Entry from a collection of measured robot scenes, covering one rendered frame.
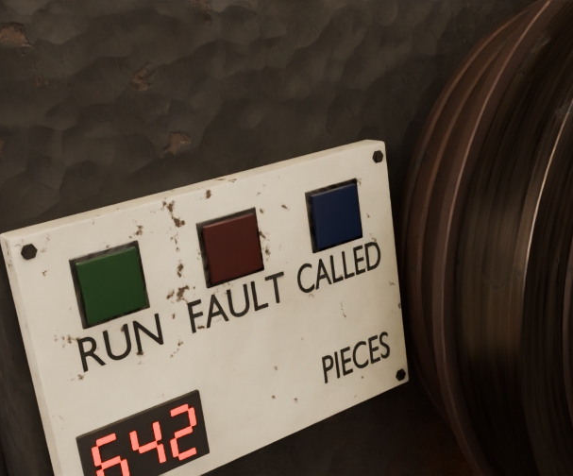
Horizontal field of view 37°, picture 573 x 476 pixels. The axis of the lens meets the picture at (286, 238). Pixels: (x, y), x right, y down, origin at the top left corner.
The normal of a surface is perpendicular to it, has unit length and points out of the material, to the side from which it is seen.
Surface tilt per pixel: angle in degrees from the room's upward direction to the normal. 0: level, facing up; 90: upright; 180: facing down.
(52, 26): 90
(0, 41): 90
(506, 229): 69
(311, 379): 90
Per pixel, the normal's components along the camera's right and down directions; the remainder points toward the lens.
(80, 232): 0.55, 0.16
